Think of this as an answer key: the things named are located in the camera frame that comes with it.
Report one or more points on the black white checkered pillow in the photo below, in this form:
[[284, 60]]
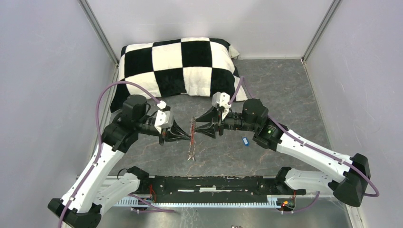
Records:
[[192, 66]]

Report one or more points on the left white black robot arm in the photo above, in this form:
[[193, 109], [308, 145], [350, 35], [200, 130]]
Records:
[[84, 204]]

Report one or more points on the corner aluminium profile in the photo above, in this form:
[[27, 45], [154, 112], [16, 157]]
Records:
[[98, 30], [321, 29]]

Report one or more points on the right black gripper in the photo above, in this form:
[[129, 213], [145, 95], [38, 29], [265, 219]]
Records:
[[213, 115]]

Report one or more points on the right corner aluminium profile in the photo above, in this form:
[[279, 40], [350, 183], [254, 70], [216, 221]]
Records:
[[321, 29]]

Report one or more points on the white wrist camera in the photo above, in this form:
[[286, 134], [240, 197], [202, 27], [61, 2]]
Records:
[[164, 118], [221, 102]]

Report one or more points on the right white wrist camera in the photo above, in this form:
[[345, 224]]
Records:
[[221, 102]]

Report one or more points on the white toothed cable duct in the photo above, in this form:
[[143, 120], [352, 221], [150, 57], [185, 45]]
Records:
[[271, 202]]

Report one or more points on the blue headed key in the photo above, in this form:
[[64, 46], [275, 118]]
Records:
[[245, 141]]

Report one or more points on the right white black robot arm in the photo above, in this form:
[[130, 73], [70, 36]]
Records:
[[344, 176]]

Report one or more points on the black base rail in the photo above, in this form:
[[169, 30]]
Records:
[[214, 189]]

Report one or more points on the left corner aluminium profile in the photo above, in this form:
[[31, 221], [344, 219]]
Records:
[[98, 30]]

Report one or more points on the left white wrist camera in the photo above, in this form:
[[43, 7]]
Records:
[[164, 118]]

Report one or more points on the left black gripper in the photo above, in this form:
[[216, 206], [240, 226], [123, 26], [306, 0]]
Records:
[[165, 133]]

